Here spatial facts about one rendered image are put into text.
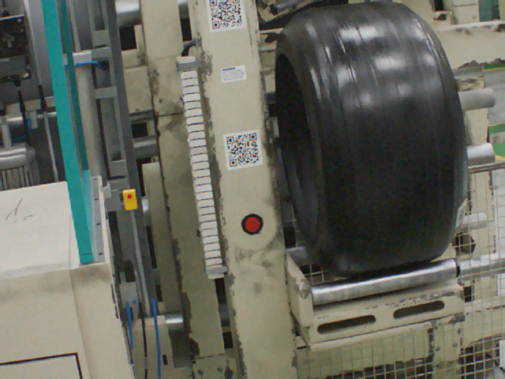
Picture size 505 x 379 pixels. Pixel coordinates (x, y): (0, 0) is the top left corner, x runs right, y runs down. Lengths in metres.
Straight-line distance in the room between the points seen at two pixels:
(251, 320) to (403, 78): 0.63
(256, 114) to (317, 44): 0.20
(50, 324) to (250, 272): 0.92
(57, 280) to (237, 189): 0.88
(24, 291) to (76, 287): 0.07
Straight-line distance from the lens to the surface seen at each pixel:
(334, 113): 1.97
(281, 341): 2.26
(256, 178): 2.15
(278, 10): 2.51
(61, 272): 1.33
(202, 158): 2.13
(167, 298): 3.00
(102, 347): 1.36
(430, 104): 2.00
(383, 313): 2.19
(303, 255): 2.42
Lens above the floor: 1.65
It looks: 14 degrees down
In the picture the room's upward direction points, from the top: 7 degrees counter-clockwise
